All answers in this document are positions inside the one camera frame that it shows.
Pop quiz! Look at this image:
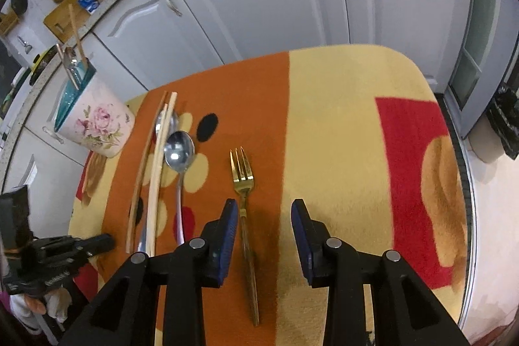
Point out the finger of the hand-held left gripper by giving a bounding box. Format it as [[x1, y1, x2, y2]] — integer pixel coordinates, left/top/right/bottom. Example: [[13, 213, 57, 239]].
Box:
[[32, 254, 92, 290], [41, 233, 114, 254]]

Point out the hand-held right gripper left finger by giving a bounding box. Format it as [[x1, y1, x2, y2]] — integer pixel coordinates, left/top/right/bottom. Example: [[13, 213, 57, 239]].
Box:
[[65, 198, 239, 346]]

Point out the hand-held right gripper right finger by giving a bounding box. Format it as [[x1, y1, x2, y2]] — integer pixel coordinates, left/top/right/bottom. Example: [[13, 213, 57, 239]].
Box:
[[291, 198, 473, 346]]

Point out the gold fork dark handle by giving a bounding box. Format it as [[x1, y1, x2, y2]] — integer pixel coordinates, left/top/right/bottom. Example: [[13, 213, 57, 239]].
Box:
[[229, 147, 260, 327]]

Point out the pale wooden chopstick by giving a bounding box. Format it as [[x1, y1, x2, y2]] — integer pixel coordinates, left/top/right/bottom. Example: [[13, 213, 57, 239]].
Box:
[[146, 92, 178, 257], [154, 105, 170, 146]]

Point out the silver spoon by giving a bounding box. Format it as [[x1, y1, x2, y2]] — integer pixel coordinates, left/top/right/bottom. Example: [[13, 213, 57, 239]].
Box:
[[163, 130, 196, 245], [138, 110, 180, 254], [64, 47, 79, 73]]

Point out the floral utensil holder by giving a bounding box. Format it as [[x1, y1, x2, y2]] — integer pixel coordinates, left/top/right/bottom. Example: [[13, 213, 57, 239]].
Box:
[[54, 58, 136, 159]]

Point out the person's left hand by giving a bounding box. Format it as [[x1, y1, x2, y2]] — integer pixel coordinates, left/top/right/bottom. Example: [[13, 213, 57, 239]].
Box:
[[10, 287, 73, 332]]

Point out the printed blanket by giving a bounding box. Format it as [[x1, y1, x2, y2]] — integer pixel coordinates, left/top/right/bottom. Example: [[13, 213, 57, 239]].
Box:
[[67, 44, 471, 346]]

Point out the black pot yellow lid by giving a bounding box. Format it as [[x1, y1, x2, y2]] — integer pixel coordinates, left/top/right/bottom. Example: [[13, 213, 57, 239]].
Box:
[[30, 46, 57, 83]]

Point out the wooden cutting board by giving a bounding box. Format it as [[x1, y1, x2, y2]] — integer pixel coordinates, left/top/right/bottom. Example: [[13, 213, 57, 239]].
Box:
[[43, 0, 100, 43]]

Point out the grey trash bin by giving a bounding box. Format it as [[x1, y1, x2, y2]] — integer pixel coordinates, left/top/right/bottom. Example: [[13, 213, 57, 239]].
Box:
[[466, 135, 512, 164]]

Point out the black trash bag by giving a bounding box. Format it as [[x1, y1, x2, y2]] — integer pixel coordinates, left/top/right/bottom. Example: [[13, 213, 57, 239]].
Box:
[[487, 84, 519, 161]]

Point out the glass door cabinet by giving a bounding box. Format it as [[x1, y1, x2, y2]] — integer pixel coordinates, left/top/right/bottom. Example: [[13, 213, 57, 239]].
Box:
[[444, 0, 519, 140]]

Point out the silver cabinet handle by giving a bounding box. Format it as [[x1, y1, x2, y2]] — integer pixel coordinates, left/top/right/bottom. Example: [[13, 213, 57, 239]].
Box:
[[162, 0, 183, 18], [42, 126, 65, 145]]

